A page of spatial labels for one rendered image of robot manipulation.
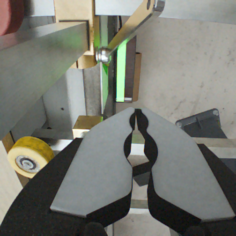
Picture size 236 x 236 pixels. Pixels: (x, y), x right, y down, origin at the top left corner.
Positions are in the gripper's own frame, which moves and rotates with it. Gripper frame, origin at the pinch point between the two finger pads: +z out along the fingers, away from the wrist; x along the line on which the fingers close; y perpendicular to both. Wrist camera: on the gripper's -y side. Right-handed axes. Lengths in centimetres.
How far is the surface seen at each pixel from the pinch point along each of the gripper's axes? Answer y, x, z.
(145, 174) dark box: 112, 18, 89
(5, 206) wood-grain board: 35.9, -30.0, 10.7
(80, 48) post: -2.1, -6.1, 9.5
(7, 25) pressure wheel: -4.7, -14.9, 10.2
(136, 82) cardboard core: 34, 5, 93
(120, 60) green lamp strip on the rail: 4.4, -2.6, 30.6
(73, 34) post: -3.8, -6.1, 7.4
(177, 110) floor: 56, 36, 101
